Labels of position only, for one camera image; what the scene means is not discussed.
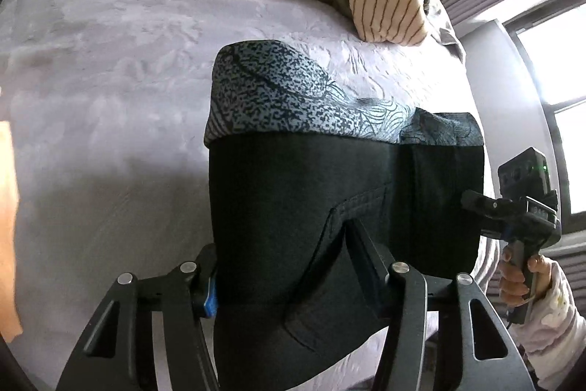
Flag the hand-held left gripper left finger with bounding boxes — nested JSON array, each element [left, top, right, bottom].
[[55, 243, 220, 391]]

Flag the person's right forearm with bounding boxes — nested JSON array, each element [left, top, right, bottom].
[[508, 260, 586, 378]]

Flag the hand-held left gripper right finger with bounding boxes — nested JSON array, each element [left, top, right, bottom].
[[345, 218, 536, 391]]

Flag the person's right hand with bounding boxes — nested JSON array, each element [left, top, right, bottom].
[[498, 245, 552, 308]]

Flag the lilac textured bedspread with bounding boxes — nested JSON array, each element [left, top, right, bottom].
[[0, 0, 486, 391]]

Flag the orange wooden panel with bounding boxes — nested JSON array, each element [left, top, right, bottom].
[[0, 84, 23, 343]]

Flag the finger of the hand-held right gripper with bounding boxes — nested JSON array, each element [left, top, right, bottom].
[[460, 188, 516, 237]]

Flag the black pants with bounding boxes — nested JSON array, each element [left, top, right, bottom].
[[203, 39, 486, 391]]

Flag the bright window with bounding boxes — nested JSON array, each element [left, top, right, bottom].
[[508, 1, 586, 231]]

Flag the beige striped pillow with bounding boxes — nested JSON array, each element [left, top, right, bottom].
[[348, 0, 429, 46]]

